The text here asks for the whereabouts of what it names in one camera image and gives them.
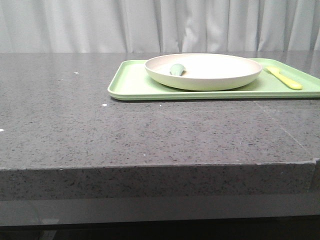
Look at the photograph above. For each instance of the cream round plate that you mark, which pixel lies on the cream round plate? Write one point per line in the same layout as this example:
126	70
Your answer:
204	71

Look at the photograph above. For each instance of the yellow plastic fork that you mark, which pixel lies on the yellow plastic fork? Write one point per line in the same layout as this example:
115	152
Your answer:
275	71

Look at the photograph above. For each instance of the light green serving tray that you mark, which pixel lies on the light green serving tray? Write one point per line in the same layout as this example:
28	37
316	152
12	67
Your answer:
132	83

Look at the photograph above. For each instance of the green plastic spoon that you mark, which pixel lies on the green plastic spoon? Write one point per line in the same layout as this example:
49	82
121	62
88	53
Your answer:
177	69

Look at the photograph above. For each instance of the white curtain backdrop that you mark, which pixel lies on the white curtain backdrop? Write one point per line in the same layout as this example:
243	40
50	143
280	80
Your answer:
161	26

